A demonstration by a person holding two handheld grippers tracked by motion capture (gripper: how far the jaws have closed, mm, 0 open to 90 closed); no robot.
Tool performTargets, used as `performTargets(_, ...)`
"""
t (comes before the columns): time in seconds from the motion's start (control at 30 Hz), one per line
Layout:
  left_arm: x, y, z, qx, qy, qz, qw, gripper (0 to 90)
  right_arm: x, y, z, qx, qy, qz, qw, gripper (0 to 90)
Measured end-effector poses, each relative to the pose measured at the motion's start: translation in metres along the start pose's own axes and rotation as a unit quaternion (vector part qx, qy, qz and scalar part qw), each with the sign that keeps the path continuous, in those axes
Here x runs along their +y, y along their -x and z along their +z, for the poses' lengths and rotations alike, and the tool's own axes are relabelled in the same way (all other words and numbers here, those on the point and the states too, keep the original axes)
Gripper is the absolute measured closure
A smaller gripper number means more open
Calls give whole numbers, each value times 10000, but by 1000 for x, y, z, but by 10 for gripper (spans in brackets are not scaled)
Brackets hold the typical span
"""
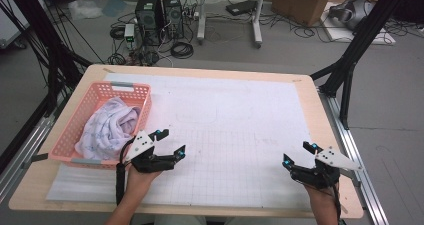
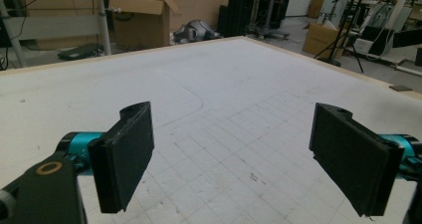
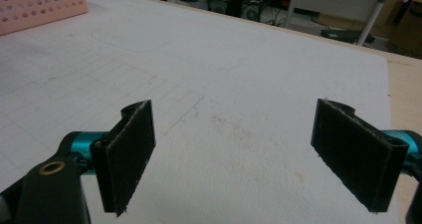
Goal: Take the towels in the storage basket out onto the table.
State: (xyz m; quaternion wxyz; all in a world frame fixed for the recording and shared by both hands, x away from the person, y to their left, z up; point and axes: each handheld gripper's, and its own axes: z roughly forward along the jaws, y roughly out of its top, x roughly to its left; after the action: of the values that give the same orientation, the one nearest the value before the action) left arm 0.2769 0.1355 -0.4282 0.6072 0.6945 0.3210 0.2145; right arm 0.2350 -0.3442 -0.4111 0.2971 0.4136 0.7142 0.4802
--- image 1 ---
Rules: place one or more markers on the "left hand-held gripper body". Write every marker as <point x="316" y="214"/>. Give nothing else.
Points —
<point x="141" y="145"/>

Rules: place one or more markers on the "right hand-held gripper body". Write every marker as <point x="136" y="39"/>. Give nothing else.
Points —
<point x="316" y="176"/>

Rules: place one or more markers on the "lilac printed towel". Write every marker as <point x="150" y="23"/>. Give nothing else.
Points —
<point x="106" y="128"/>

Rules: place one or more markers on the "pink plastic basket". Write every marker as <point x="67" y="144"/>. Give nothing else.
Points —
<point x="93" y="98"/>

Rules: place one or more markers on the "person's right hand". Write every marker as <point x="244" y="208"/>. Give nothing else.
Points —
<point x="321" y="195"/>

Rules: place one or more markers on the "person's left hand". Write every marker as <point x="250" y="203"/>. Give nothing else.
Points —
<point x="140" y="183"/>

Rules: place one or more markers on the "white power adapter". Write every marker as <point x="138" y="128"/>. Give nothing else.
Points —
<point x="129" y="31"/>

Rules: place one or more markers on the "white floor board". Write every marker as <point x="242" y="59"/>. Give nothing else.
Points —
<point x="343" y="35"/>

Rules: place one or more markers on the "large black computer tower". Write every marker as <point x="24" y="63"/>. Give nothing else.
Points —
<point x="148" y="18"/>

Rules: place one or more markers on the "slim black computer tower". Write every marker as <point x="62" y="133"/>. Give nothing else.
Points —
<point x="173" y="15"/>

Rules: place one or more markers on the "black metal stand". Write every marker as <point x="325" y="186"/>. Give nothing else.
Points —
<point x="50" y="51"/>
<point x="366" y="28"/>

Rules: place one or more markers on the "grey rounded device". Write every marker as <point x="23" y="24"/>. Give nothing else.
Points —
<point x="353" y="11"/>

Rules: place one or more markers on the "open cardboard box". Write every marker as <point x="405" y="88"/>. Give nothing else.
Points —
<point x="300" y="5"/>

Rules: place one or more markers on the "crumpled clear plastic bag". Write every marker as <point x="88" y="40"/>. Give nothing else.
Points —
<point x="85" y="9"/>

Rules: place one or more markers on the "flat black device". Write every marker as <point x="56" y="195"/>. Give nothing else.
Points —
<point x="241" y="7"/>

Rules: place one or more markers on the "white cabinet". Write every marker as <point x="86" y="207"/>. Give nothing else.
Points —
<point x="10" y="25"/>

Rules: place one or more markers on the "grey metal bracket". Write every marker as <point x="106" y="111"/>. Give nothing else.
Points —
<point x="36" y="158"/>
<point x="353" y="180"/>

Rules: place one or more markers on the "aluminium rail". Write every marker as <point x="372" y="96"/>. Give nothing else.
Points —
<point x="353" y="145"/>
<point x="30" y="141"/>

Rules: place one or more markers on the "white stand frame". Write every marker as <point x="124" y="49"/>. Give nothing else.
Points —
<point x="201" y="18"/>

